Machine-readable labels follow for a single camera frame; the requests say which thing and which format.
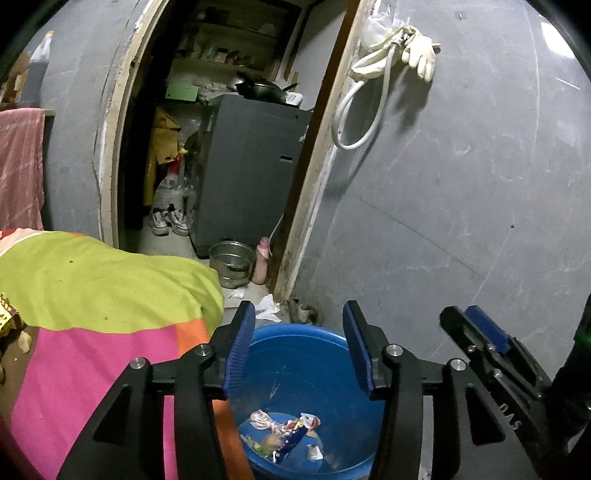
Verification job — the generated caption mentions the white shower hose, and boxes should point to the white shower hose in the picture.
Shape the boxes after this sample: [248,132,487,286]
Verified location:
[331,25,416,151]

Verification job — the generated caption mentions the green wrapper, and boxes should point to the green wrapper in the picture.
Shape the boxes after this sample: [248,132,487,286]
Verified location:
[240,433,282,459]

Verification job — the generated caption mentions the wooden shelf unit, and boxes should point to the wooden shelf unit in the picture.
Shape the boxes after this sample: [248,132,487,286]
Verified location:
[173,0,296,75]

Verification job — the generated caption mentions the wooden door frame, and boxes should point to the wooden door frame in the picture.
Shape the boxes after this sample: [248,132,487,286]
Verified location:
[95,0,384,303]

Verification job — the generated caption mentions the black wok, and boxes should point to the black wok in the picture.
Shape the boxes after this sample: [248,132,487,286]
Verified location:
[235,76,301,102]

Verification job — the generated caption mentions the yellow paper bag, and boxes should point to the yellow paper bag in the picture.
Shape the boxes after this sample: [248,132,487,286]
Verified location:
[148,108,181,206]

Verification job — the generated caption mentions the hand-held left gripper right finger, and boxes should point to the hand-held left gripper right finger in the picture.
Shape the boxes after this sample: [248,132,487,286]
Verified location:
[342,300,541,480]

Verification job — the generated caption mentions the floor drain pipe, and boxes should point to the floor drain pipe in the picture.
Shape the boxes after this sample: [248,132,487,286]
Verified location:
[288,299,321,326]

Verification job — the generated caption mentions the blue plastic bucket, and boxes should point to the blue plastic bucket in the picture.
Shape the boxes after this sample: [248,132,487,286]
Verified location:
[228,323,386,480]

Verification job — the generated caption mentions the pink bottle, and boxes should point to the pink bottle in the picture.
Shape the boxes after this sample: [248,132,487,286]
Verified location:
[252,237,271,284]

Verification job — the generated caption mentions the large steel pot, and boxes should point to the large steel pot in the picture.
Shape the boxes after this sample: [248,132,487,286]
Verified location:
[209,240,256,289]

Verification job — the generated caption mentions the white sneaker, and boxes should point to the white sneaker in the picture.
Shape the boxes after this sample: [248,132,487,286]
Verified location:
[150,208,171,236]
[168,209,191,237]

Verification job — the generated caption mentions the cream rubber gloves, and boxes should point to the cream rubber gloves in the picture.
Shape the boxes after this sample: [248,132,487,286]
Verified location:
[401,28,441,83]

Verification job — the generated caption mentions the purple snack wrapper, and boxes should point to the purple snack wrapper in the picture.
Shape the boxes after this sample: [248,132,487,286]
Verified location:
[272,415,308,464]

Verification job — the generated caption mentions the colourful patchwork blanket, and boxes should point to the colourful patchwork blanket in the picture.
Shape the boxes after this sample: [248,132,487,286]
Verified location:
[0,228,254,480]

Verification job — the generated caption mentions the white crumpled tissue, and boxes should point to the white crumpled tissue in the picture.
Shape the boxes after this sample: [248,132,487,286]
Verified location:
[255,294,282,322]

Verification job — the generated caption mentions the small yellow printed wrapper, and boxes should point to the small yellow printed wrapper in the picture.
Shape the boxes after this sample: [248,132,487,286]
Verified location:
[0,293,19,337]

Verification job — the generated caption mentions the green box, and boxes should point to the green box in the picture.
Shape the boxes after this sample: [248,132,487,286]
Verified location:
[166,82,200,101]

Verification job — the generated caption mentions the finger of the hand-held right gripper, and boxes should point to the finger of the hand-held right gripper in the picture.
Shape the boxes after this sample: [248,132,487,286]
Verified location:
[438,305,561,480]
[464,304,553,389]

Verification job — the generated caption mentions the clear plastic bag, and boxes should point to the clear plastic bag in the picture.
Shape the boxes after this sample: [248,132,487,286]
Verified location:
[360,14,398,51]

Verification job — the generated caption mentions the pink checked cloth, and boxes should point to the pink checked cloth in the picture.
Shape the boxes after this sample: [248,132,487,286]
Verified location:
[0,108,46,232]

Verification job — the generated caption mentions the large cooking oil bottle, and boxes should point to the large cooking oil bottle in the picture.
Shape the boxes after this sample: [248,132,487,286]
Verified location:
[18,31,55,107]

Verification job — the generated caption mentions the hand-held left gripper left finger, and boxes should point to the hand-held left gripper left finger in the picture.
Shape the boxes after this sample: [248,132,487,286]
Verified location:
[55,300,257,480]

